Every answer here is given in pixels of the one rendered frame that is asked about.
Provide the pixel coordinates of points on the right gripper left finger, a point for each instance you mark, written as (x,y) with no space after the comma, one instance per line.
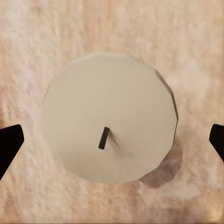
(11,140)

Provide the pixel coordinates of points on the pillar candle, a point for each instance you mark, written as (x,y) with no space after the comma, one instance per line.
(109,117)

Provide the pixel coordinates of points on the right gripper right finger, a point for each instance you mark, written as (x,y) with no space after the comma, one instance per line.
(217,139)

